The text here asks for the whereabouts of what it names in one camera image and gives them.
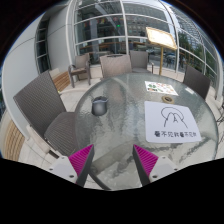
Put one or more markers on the wooden menu stand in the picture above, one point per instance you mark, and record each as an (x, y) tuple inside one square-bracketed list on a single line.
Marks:
[(160, 37)]

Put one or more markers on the white printed mouse pad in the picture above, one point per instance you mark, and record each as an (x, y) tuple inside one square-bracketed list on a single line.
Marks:
[(170, 123)]

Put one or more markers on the laminated picture menu card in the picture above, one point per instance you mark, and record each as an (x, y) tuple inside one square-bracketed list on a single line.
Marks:
[(160, 88)]

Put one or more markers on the grey wicker armchair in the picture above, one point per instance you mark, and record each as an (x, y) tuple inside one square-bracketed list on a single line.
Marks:
[(81, 65), (139, 60)]

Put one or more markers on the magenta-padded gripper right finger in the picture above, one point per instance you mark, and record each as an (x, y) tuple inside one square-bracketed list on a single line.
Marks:
[(161, 166)]

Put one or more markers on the wooden slatted bench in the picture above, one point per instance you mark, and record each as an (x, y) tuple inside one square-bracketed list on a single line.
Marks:
[(61, 80), (13, 140)]

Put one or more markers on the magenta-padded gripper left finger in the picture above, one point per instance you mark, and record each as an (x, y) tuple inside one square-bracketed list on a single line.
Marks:
[(65, 166)]

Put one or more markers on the black computer mouse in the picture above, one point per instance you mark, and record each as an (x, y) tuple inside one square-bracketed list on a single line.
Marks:
[(99, 106)]

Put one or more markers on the grey wicker chair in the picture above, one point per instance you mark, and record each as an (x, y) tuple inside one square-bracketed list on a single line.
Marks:
[(40, 103), (115, 66), (196, 81)]

